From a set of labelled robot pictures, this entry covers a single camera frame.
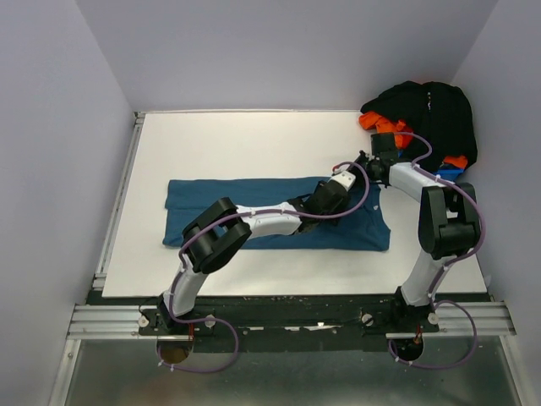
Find teal blue t shirt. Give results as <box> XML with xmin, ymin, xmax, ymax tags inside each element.
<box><xmin>162</xmin><ymin>177</ymin><xmax>391</xmax><ymax>252</ymax></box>

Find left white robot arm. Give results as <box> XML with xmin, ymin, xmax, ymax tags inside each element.
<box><xmin>158</xmin><ymin>174</ymin><xmax>355</xmax><ymax>334</ymax></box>

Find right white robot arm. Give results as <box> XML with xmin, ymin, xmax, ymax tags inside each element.
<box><xmin>358</xmin><ymin>133</ymin><xmax>484</xmax><ymax>332</ymax></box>

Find orange t shirt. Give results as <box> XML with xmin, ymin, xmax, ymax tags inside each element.
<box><xmin>358</xmin><ymin>111</ymin><xmax>467</xmax><ymax>169</ymax></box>

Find blue plastic bin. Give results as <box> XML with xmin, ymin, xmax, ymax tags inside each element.
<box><xmin>434</xmin><ymin>165</ymin><xmax>464</xmax><ymax>182</ymax></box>

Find black t shirt pile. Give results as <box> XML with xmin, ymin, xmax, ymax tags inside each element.
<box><xmin>360</xmin><ymin>81</ymin><xmax>478</xmax><ymax>173</ymax></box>

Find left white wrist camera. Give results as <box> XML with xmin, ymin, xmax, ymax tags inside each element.
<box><xmin>330</xmin><ymin>170</ymin><xmax>356</xmax><ymax>191</ymax></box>

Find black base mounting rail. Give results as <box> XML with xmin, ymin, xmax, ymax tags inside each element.
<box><xmin>139</xmin><ymin>294</ymin><xmax>439</xmax><ymax>353</ymax></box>

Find aluminium table edge rail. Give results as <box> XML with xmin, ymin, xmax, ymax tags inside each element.
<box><xmin>48</xmin><ymin>112</ymin><xmax>146</xmax><ymax>405</ymax></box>

